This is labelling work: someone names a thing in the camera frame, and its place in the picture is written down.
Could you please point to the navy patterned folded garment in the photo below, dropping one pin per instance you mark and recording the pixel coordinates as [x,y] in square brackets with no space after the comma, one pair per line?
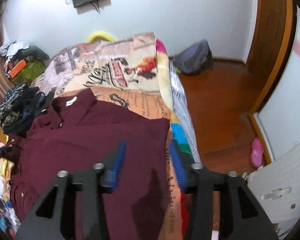
[12,103]

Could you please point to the yellow curved object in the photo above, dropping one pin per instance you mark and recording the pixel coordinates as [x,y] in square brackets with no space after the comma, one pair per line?
[98,35]

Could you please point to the green storage box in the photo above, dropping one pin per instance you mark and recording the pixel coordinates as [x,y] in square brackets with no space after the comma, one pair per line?
[28,71]

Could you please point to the pink slipper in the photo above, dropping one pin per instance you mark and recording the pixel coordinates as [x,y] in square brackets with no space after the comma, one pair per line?
[256,156]

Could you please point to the orange flat box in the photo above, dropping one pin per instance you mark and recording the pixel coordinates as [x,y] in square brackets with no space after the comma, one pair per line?
[14,69]

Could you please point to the dark grey cloth bundle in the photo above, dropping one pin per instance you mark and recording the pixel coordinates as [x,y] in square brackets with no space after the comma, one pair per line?
[20,50]

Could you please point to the white plastic drawer cabinet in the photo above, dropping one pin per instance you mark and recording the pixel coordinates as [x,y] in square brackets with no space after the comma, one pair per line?
[277,188]

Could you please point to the brown wooden door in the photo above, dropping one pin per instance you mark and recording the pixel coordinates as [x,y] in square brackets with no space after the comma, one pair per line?
[272,42]

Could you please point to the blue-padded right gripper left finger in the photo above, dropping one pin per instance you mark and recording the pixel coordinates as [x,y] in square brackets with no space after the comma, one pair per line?
[53,216]

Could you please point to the dark navy folded garment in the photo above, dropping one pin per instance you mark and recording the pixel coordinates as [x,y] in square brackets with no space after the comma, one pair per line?
[27,107]

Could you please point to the black folded garment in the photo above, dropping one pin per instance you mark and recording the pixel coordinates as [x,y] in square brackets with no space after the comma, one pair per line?
[47,102]

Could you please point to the newspaper print bed blanket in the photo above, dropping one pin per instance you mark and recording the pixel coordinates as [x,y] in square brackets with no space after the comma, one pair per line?
[123,73]

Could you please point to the maroon button-up shirt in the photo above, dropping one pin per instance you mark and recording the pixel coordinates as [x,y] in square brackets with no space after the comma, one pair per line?
[77,132]

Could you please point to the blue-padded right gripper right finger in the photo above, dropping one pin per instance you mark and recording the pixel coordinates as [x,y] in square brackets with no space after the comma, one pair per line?
[241,215]

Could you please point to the purple grey backpack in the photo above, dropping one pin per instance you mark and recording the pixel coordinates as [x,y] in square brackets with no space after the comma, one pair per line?
[194,59]

